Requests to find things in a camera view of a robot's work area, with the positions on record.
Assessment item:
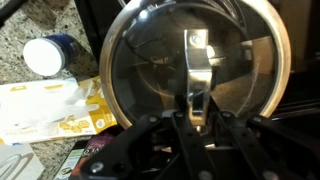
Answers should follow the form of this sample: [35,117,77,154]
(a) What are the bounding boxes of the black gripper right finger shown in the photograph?
[214,111,320,180]

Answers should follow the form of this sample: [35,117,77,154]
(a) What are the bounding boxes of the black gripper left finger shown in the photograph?
[79,111,218,180]

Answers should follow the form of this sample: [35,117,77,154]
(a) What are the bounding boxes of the glass lid with steel rim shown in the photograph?
[99,0,292,129]

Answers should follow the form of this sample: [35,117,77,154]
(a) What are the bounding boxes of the blue jar with white lid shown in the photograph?
[22,33,81,77]

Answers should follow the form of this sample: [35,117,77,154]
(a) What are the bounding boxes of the purple printed packet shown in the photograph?
[53,128,124,180]

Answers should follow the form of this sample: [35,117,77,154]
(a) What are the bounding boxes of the black electric stove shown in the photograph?
[74,0,320,134]

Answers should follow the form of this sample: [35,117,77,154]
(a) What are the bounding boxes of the yellow and white box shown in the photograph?
[0,75,118,145]

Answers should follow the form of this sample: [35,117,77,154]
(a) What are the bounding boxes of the white packet with grey print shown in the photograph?
[0,142,45,180]

